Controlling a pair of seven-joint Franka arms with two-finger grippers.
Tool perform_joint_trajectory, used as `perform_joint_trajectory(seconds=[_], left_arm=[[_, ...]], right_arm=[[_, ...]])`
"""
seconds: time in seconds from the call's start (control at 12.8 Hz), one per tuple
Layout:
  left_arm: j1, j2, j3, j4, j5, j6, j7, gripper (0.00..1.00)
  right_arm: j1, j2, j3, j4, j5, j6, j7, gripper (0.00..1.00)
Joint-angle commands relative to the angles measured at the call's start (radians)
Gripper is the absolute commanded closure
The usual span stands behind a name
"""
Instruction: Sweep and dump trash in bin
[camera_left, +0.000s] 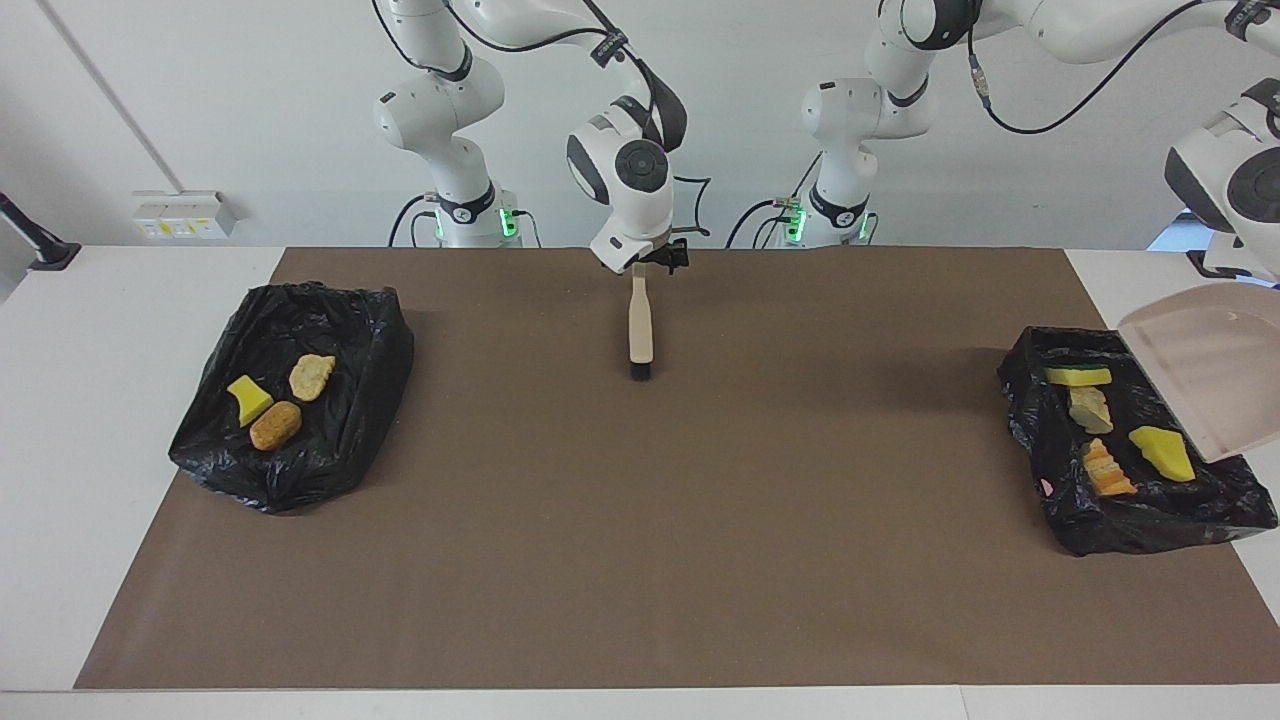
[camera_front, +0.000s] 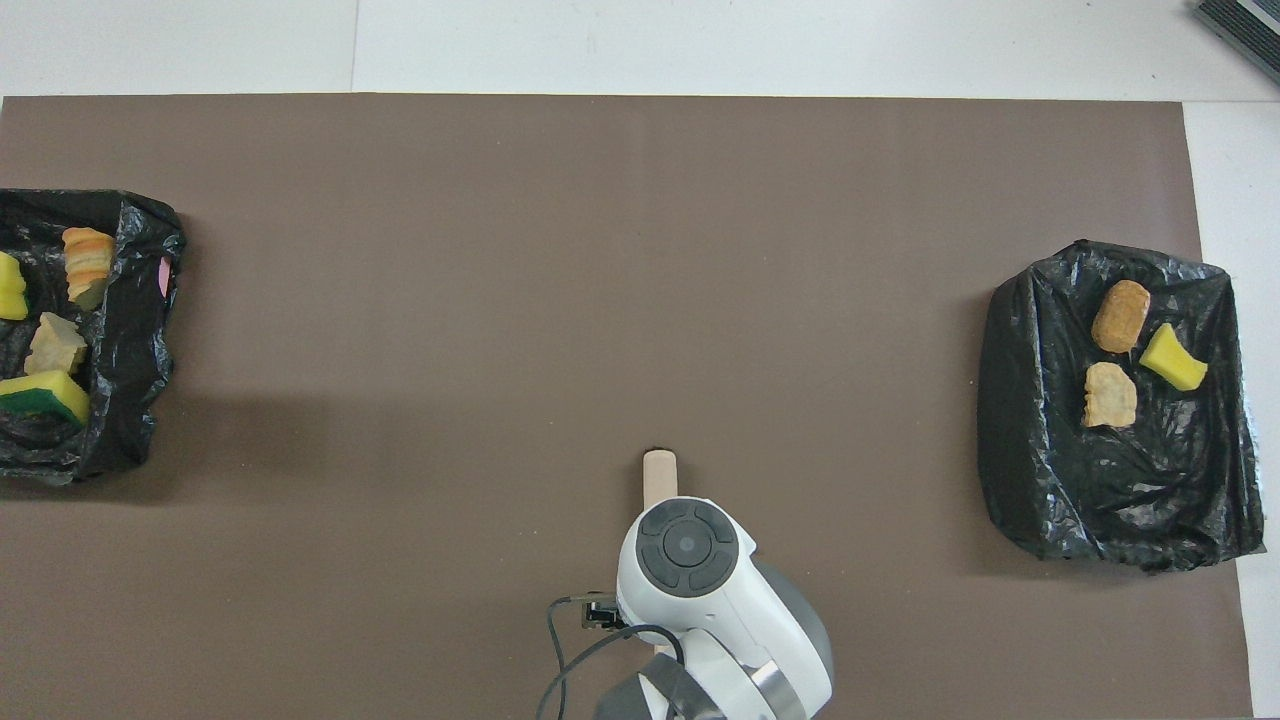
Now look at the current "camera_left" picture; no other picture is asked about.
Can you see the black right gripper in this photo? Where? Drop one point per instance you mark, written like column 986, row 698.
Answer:
column 668, row 256

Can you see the beige hand brush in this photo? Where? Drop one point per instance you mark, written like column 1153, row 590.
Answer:
column 640, row 325

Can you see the striped croissant bread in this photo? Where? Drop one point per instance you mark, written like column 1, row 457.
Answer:
column 311, row 377

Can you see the yellow sponge block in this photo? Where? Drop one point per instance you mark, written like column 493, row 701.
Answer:
column 1078, row 377
column 1165, row 452

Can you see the oval brown bread roll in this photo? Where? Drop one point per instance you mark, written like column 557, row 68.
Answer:
column 275, row 426

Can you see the curved yellow sponge piece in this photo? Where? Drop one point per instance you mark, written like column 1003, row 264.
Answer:
column 248, row 400

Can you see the pale angular bread chunk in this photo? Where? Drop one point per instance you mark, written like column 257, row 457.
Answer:
column 1090, row 410

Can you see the small striped croissant piece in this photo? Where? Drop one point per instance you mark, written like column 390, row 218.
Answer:
column 1106, row 470

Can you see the beige plastic dustpan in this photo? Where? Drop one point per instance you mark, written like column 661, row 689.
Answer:
column 1215, row 370

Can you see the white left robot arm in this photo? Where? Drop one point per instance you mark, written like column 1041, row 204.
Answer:
column 880, row 90

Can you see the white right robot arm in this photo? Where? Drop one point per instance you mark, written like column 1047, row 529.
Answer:
column 620, row 180

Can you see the black bag-lined bin pink mark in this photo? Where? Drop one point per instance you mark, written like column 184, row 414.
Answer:
column 1130, row 520

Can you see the brown table mat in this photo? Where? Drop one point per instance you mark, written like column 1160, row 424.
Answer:
column 640, row 620

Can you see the black clamp stand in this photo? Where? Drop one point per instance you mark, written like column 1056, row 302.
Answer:
column 1215, row 265
column 40, row 248

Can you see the white wall power strip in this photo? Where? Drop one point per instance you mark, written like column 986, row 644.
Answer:
column 185, row 213

